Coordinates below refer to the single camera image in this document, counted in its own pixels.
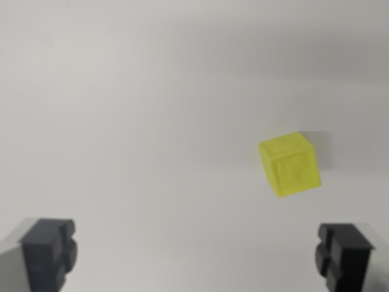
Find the yellow embossed cube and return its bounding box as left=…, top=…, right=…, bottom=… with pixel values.
left=258, top=131, right=323, bottom=199

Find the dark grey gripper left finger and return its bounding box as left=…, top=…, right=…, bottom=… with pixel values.
left=0, top=217, right=78, bottom=292

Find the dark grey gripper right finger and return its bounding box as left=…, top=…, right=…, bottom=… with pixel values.
left=314, top=223, right=389, bottom=292

